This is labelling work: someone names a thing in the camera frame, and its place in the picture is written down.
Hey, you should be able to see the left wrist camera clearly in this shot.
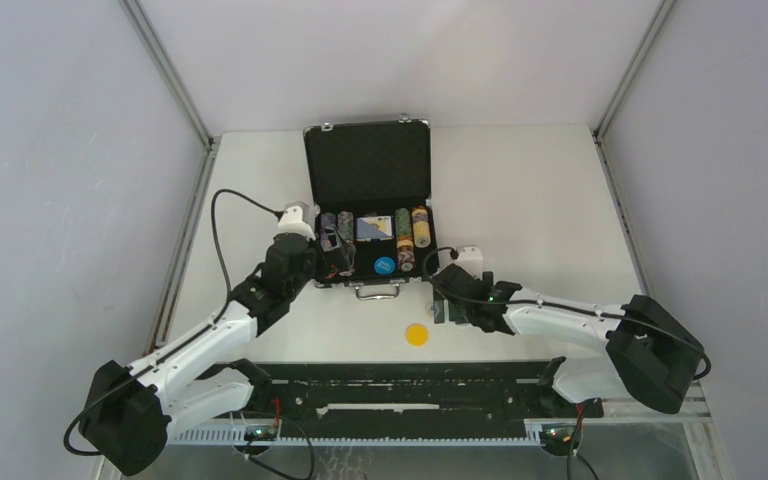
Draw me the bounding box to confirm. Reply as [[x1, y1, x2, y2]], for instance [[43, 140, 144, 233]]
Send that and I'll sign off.
[[278, 201, 316, 241]]

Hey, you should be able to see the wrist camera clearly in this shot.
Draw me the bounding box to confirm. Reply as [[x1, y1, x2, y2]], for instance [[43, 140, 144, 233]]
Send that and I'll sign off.
[[278, 201, 316, 241], [453, 245, 484, 279]]

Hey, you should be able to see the aluminium frame post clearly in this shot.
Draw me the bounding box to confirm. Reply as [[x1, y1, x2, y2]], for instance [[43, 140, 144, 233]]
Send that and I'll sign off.
[[592, 0, 734, 479], [89, 0, 220, 480]]

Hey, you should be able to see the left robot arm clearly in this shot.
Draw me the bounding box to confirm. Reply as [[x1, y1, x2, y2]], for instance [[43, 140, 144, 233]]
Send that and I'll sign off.
[[70, 222, 320, 476]]

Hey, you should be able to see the right circuit board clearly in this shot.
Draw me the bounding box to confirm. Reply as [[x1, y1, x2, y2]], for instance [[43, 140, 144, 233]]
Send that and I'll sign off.
[[540, 425, 580, 444]]

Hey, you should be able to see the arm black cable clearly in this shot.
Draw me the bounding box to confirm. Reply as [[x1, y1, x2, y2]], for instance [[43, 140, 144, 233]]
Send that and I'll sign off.
[[62, 189, 289, 458], [421, 246, 714, 382]]

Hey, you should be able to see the blue round button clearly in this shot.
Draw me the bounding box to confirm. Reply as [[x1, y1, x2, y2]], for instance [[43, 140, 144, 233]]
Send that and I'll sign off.
[[373, 256, 397, 276]]

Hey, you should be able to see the circuit board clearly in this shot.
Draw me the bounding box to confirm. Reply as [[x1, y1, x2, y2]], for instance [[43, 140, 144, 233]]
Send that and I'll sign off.
[[243, 426, 279, 443], [540, 425, 580, 444]]

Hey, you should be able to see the left aluminium frame post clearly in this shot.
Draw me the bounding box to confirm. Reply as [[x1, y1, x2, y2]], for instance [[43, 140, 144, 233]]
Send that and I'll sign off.
[[89, 0, 220, 480]]

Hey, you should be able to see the playing card deck box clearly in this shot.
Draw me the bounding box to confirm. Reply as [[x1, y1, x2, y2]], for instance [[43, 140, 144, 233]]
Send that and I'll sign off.
[[355, 216, 394, 242]]

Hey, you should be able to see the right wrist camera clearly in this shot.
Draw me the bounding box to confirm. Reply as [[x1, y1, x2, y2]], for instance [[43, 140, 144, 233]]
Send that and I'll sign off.
[[453, 245, 484, 279]]

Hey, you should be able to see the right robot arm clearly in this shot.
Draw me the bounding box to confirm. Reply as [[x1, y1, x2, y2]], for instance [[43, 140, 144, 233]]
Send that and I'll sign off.
[[430, 264, 711, 416]]

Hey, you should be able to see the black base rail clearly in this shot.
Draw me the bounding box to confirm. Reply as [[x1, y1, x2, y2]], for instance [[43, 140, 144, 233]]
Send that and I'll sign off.
[[228, 360, 604, 438]]

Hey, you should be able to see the left circuit board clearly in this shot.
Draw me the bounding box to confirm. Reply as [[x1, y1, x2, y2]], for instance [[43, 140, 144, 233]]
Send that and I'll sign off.
[[243, 426, 279, 443]]

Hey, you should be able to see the yellow round button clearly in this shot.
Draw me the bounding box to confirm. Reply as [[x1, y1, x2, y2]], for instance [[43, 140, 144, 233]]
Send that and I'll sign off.
[[405, 323, 429, 347]]

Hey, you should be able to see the grey cable duct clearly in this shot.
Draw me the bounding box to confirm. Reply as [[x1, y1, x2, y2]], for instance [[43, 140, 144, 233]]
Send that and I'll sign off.
[[168, 422, 543, 447]]

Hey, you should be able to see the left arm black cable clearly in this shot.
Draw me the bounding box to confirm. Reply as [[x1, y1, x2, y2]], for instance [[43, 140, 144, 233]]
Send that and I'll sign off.
[[62, 189, 289, 458]]

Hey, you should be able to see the shrink-wrapped blue chip stack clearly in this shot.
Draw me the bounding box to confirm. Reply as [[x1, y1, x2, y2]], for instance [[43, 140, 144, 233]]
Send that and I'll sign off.
[[319, 212, 337, 236]]

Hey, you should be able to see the right aluminium frame post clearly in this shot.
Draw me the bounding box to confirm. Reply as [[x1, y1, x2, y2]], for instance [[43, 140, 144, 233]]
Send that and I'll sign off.
[[592, 0, 734, 479]]

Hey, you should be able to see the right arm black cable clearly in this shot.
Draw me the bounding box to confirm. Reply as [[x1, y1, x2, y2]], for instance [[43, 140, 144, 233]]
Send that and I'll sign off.
[[421, 246, 714, 382]]

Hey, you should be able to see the yellow chip stack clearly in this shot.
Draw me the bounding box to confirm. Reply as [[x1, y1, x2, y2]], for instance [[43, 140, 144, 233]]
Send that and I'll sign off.
[[411, 206, 432, 248]]

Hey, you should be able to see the black aluminium poker case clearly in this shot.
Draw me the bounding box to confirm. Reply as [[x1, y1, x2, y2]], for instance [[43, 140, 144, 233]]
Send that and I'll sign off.
[[303, 118, 439, 301]]

